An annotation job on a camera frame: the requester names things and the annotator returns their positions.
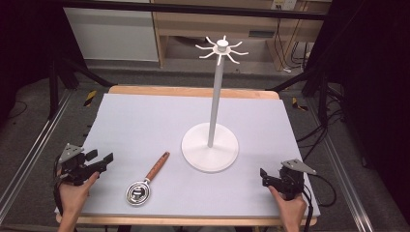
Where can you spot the white cabinet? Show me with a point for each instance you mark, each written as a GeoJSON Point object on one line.
{"type": "Point", "coordinates": [112, 35]}

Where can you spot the person's left hand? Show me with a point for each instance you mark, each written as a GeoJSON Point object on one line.
{"type": "Point", "coordinates": [73, 196]}

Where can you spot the black frame leg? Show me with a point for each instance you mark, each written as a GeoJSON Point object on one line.
{"type": "Point", "coordinates": [322, 93]}
{"type": "Point", "coordinates": [53, 87]}

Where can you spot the black curtain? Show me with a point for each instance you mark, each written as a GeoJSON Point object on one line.
{"type": "Point", "coordinates": [374, 80]}
{"type": "Point", "coordinates": [29, 42]}

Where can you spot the yellow black tape strip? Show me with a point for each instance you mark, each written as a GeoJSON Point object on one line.
{"type": "Point", "coordinates": [90, 98]}
{"type": "Point", "coordinates": [298, 104]}

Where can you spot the white power strip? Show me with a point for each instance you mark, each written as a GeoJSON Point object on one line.
{"type": "Point", "coordinates": [284, 4]}

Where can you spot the white hook stand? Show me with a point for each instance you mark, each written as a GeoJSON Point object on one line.
{"type": "Point", "coordinates": [211, 151]}

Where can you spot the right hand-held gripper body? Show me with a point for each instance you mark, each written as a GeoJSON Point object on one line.
{"type": "Point", "coordinates": [291, 180]}

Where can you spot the wooden table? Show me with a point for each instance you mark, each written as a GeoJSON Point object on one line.
{"type": "Point", "coordinates": [193, 91]}

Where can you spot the person's right hand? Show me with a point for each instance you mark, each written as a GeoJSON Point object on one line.
{"type": "Point", "coordinates": [290, 208]}

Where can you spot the metal floor rail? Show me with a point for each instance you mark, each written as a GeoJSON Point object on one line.
{"type": "Point", "coordinates": [341, 167]}
{"type": "Point", "coordinates": [35, 145]}

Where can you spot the black horizontal frame bar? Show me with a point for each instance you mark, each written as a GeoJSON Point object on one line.
{"type": "Point", "coordinates": [193, 9]}

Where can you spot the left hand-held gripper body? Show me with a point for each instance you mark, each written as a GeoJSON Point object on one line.
{"type": "Point", "coordinates": [75, 167]}

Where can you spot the wooden desk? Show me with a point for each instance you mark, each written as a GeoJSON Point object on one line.
{"type": "Point", "coordinates": [193, 24]}

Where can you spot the light grey table mat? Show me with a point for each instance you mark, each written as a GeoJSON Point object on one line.
{"type": "Point", "coordinates": [145, 129]}

